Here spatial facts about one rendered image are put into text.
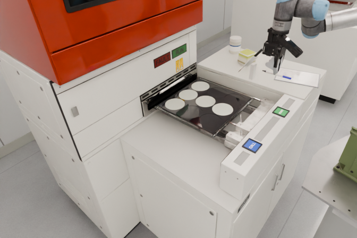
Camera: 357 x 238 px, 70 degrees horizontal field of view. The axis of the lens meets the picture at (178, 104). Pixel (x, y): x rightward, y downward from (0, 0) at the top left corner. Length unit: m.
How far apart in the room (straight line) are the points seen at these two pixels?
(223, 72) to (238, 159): 0.63
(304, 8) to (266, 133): 0.51
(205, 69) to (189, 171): 0.66
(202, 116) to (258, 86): 0.34
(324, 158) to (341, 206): 0.23
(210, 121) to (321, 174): 0.49
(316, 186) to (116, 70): 0.91
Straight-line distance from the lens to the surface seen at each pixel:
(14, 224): 2.27
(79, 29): 0.93
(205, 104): 1.29
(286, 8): 1.17
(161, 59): 1.29
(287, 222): 2.00
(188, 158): 1.13
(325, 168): 1.21
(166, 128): 1.28
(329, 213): 1.41
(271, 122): 1.13
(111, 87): 1.13
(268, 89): 1.35
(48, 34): 0.89
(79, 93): 1.05
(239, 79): 1.41
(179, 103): 1.31
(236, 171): 0.91
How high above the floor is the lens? 1.65
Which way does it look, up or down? 35 degrees down
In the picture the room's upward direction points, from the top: 3 degrees counter-clockwise
